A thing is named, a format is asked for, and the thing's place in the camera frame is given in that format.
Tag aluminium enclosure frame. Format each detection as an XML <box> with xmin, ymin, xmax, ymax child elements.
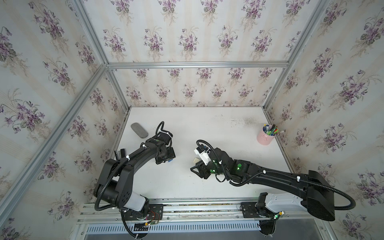
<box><xmin>0</xmin><ymin>0</ymin><xmax>384</xmax><ymax>223</ymax></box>

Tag pink pen cup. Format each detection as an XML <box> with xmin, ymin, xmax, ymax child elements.
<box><xmin>257</xmin><ymin>125</ymin><xmax>275</xmax><ymax>146</ymax></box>

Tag black stapler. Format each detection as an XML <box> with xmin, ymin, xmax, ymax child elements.
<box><xmin>114</xmin><ymin>149</ymin><xmax>126</xmax><ymax>161</ymax></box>

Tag pens in cup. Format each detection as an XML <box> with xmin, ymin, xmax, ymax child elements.
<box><xmin>263</xmin><ymin>124</ymin><xmax>287</xmax><ymax>136</ymax></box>

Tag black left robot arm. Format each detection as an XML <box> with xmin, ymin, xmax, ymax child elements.
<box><xmin>93</xmin><ymin>121</ymin><xmax>176</xmax><ymax>212</ymax></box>

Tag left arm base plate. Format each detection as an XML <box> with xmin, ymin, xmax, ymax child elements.
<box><xmin>123</xmin><ymin>203</ymin><xmax>164</xmax><ymax>222</ymax></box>

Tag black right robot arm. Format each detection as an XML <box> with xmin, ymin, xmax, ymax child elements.
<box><xmin>191</xmin><ymin>140</ymin><xmax>356</xmax><ymax>222</ymax></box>

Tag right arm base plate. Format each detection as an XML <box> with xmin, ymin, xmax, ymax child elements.
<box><xmin>239</xmin><ymin>201</ymin><xmax>286</xmax><ymax>219</ymax></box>

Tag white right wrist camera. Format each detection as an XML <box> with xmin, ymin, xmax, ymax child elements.
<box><xmin>194</xmin><ymin>147</ymin><xmax>211</xmax><ymax>166</ymax></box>

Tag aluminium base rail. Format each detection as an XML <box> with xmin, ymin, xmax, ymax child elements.
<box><xmin>70</xmin><ymin>198</ymin><xmax>337</xmax><ymax>240</ymax></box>

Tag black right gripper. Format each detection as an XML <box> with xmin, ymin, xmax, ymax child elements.
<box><xmin>188</xmin><ymin>159</ymin><xmax>230</xmax><ymax>181</ymax></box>

